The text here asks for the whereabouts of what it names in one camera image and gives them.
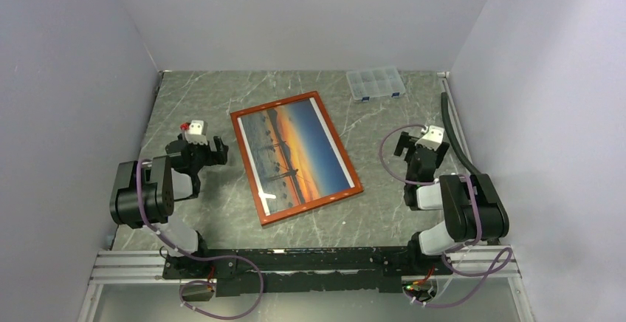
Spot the orange wooden picture frame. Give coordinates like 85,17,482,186
230,90,365,227

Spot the sunset photo print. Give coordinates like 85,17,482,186
237,97,357,217

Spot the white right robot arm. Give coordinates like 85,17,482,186
393,127,510,274

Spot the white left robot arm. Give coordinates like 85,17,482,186
109,135,229,278

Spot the clear plastic organizer box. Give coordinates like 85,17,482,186
345,66,406,103

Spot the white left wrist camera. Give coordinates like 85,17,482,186
180,120,208,145

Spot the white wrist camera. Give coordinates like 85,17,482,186
416,126,444,151
180,120,208,145

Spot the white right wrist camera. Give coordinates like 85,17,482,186
416,126,444,151

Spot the black corrugated hose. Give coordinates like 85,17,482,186
440,92,483,177

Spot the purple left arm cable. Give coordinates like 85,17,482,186
136,158,265,321

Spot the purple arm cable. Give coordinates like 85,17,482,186
379,123,514,309
136,158,265,321

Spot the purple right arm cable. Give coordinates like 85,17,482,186
379,123,514,309

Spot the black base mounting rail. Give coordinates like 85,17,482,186
162,246,452,297

